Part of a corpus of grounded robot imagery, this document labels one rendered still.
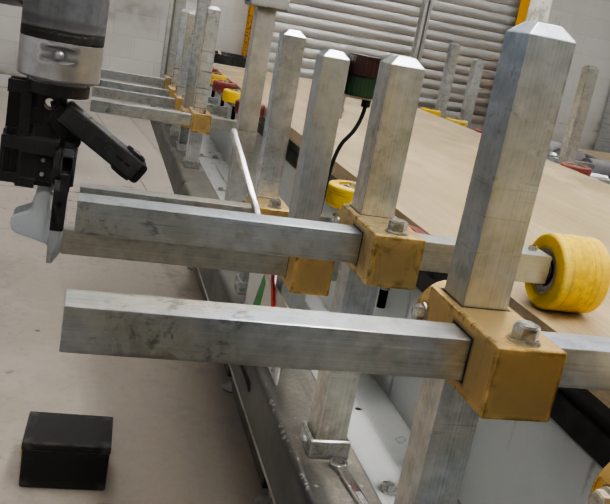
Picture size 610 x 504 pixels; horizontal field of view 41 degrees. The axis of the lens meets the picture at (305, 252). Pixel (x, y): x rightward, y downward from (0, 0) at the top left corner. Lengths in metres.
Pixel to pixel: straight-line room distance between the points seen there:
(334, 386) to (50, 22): 0.48
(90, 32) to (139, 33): 7.91
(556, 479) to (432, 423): 0.28
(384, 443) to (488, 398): 0.62
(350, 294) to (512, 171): 0.31
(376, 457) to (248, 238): 0.45
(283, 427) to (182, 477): 1.23
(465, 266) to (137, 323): 0.23
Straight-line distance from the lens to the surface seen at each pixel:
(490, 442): 1.00
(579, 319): 0.90
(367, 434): 1.16
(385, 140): 0.81
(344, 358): 0.53
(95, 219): 0.74
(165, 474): 2.18
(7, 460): 2.20
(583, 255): 0.87
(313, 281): 1.02
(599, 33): 11.17
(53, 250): 1.01
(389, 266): 0.76
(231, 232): 0.75
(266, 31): 1.54
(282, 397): 1.02
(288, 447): 0.93
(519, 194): 0.58
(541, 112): 0.58
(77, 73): 0.94
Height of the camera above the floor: 1.14
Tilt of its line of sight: 15 degrees down
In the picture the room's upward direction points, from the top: 11 degrees clockwise
